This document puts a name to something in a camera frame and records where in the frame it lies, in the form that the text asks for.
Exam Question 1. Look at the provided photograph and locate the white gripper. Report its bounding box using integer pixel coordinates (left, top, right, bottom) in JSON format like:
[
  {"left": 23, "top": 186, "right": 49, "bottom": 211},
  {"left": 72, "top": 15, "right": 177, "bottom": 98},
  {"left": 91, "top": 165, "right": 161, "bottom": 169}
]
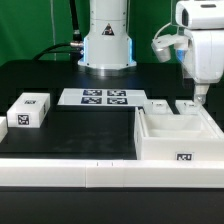
[{"left": 181, "top": 29, "right": 224, "bottom": 105}]

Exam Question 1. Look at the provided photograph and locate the white cabinet door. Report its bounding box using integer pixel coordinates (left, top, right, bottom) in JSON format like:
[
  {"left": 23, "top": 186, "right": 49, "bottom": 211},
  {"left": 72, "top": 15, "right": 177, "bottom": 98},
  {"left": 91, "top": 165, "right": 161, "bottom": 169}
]
[
  {"left": 175, "top": 100, "right": 201, "bottom": 115},
  {"left": 143, "top": 99, "right": 172, "bottom": 115}
]

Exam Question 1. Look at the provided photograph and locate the white cabinet body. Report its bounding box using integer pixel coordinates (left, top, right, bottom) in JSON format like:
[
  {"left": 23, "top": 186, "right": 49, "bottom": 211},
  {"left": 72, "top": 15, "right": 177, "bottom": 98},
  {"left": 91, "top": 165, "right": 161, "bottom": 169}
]
[{"left": 134, "top": 108, "right": 224, "bottom": 161}]

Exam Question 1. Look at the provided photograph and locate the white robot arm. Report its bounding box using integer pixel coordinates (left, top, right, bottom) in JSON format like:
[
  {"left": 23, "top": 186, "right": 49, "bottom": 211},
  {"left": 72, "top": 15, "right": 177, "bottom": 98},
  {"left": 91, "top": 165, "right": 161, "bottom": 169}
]
[{"left": 79, "top": 0, "right": 224, "bottom": 104}]

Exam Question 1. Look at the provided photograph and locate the white cabinet top block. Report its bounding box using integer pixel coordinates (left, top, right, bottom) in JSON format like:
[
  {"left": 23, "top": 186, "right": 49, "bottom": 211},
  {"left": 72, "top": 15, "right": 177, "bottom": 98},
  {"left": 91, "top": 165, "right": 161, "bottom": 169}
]
[{"left": 7, "top": 93, "right": 50, "bottom": 128}]

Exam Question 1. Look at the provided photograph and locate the white base tag plate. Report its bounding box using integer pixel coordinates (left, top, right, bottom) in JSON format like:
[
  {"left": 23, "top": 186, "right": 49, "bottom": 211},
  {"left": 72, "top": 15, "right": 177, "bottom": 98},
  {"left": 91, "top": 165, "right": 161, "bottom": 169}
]
[{"left": 58, "top": 88, "right": 147, "bottom": 107}]

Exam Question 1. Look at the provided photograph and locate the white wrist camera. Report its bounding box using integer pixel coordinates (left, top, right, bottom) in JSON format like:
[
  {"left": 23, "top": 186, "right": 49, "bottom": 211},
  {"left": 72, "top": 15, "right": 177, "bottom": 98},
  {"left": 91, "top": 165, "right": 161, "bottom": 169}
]
[{"left": 151, "top": 34, "right": 188, "bottom": 63}]

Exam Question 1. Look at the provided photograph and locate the black thick cable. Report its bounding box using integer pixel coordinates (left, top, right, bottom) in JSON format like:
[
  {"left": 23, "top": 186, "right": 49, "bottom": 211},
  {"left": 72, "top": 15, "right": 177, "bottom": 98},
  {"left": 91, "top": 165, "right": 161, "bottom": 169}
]
[{"left": 32, "top": 0, "right": 84, "bottom": 62}]

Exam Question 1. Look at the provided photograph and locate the white front fence rail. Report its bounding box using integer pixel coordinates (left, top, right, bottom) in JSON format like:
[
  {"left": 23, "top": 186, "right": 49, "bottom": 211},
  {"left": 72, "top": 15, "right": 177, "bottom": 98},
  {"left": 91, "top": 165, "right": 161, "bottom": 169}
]
[{"left": 0, "top": 159, "right": 224, "bottom": 188}]

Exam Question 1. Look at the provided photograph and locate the white fence rail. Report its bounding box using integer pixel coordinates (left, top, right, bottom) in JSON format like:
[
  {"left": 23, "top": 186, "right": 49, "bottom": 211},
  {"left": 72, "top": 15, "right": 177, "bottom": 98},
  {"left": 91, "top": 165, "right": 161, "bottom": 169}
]
[
  {"left": 0, "top": 116, "right": 8, "bottom": 143},
  {"left": 0, "top": 159, "right": 224, "bottom": 188}
]

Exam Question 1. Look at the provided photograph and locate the white left fence rail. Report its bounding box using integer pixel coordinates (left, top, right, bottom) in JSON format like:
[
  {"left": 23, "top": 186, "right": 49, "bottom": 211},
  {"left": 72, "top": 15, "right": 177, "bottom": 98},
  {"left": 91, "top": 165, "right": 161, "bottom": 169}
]
[{"left": 0, "top": 116, "right": 8, "bottom": 143}]

